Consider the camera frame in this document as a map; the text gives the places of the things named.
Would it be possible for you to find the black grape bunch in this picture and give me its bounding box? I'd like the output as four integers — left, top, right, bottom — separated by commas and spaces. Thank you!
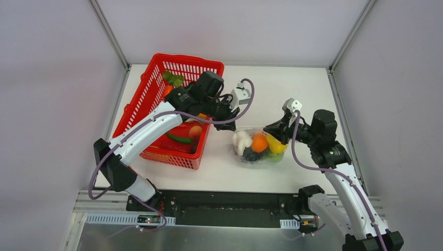
241, 147, 268, 163

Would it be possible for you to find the yellow bell pepper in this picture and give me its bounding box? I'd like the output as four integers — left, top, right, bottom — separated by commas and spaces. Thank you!
265, 134, 287, 154

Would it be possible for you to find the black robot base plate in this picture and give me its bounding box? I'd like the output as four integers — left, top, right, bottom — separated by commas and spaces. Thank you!
148, 188, 319, 232

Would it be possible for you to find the green chili pepper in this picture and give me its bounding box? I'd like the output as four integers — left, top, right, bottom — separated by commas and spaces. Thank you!
166, 132, 193, 144

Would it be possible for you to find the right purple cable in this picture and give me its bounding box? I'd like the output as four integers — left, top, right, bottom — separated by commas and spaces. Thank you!
291, 110, 388, 251

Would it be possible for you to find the clear zip top bag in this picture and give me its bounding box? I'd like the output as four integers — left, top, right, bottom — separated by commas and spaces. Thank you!
231, 128, 288, 169

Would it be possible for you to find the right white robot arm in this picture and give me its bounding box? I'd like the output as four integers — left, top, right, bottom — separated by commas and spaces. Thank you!
264, 109, 404, 250

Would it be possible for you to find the red plastic basket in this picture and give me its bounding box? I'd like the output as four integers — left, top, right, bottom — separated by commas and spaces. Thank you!
113, 53, 224, 170

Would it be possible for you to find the green cabbage ball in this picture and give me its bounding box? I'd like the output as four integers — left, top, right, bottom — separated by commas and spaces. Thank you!
266, 152, 284, 163

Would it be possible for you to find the orange carrot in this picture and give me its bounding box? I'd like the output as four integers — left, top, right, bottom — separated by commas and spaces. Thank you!
162, 85, 174, 98

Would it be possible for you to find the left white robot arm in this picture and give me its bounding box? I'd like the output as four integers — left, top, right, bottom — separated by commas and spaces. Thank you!
88, 71, 255, 212

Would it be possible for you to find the peach fruit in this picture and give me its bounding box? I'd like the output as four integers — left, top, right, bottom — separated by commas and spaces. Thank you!
189, 125, 203, 141

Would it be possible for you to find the white garlic bulb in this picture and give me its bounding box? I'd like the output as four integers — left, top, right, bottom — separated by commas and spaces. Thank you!
232, 130, 252, 156

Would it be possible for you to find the red chili pepper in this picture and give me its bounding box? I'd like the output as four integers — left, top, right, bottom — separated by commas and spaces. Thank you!
151, 139, 192, 154

